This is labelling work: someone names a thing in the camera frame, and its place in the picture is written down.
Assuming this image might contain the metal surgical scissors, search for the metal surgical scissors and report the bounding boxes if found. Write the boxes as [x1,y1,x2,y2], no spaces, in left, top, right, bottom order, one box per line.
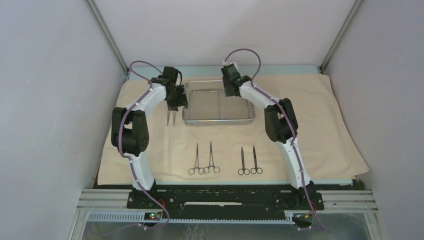
[250,146,263,175]

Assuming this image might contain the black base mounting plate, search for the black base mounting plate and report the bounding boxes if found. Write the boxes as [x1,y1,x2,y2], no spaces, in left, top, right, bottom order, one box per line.
[126,183,324,211]

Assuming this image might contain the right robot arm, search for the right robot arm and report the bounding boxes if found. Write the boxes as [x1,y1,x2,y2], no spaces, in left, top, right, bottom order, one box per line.
[221,62,313,209]

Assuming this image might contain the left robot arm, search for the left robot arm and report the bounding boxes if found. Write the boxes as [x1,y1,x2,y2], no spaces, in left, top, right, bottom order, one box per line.
[110,66,188,208]

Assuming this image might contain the aluminium frame rail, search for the aluminium frame rail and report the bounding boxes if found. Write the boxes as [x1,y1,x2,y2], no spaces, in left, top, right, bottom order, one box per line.
[76,189,378,224]

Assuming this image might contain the metal surgical instrument tray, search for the metal surgical instrument tray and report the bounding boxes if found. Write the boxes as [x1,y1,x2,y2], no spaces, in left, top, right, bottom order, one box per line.
[182,80,256,127]

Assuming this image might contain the metal hemostat clamp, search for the metal hemostat clamp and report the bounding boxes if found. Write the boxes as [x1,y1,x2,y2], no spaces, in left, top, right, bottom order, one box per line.
[188,144,205,176]
[203,141,221,174]

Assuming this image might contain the metal tweezers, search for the metal tweezers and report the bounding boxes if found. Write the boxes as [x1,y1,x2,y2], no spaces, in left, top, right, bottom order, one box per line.
[172,111,179,127]

